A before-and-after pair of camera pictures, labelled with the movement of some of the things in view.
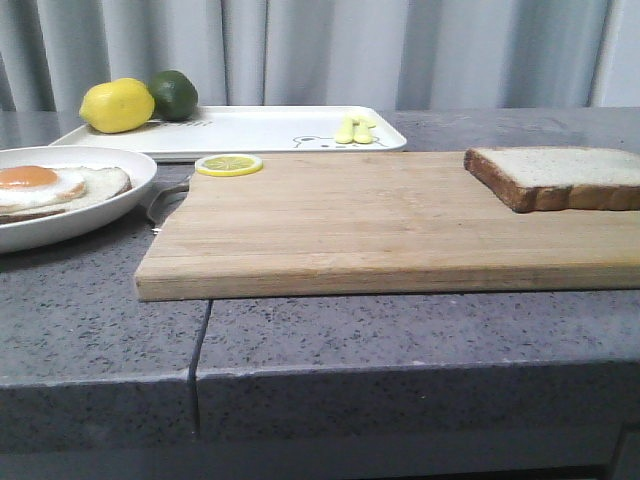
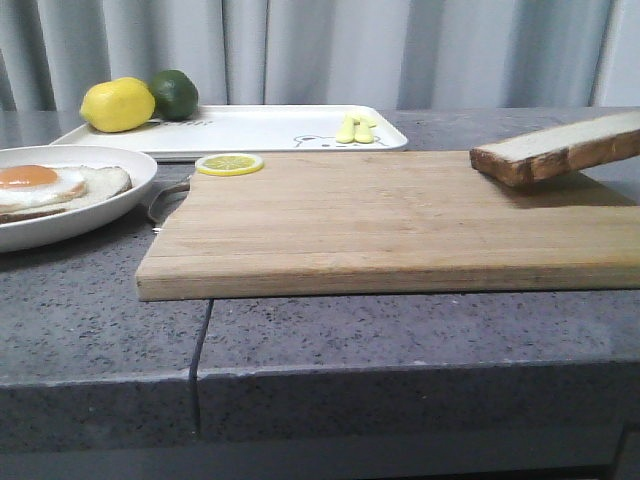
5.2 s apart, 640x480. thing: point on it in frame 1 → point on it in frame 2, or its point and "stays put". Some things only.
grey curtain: [398, 54] stays put
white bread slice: [536, 179] → [529, 158]
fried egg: [28, 185] stays put
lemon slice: [228, 165] stays put
